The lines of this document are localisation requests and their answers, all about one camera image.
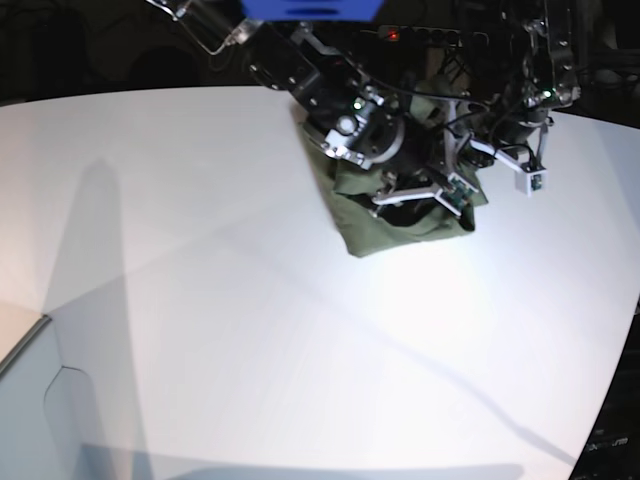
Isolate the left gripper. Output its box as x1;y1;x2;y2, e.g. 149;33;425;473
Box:
464;122;553;173

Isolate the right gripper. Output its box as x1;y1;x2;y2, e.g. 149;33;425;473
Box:
371;100;459;207

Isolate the green t-shirt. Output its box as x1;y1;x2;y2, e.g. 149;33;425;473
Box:
294;77;488;258

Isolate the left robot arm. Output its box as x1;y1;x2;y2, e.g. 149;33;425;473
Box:
455;1;580;173

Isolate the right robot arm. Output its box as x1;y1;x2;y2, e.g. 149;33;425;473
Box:
153;1;475;221

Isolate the black power strip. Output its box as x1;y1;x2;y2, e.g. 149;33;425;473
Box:
376;25;463;47

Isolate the blue box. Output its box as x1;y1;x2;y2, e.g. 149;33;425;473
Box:
241;0;384;22

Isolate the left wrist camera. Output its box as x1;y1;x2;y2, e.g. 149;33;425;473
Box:
515;169;548;197

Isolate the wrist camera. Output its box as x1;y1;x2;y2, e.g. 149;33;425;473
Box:
436;172;479;217
515;169;548;197

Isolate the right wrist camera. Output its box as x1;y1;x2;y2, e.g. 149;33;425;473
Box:
436;172;479;217

